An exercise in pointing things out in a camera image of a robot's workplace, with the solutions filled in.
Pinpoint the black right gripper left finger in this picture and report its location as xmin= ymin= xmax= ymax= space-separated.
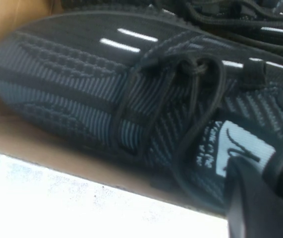
xmin=226 ymin=158 xmax=283 ymax=238

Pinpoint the brown cardboard shoe box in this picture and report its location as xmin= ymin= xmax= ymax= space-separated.
xmin=0 ymin=0 xmax=231 ymax=217

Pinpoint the black knit sneaker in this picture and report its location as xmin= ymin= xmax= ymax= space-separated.
xmin=59 ymin=0 xmax=283 ymax=67
xmin=0 ymin=9 xmax=283 ymax=217

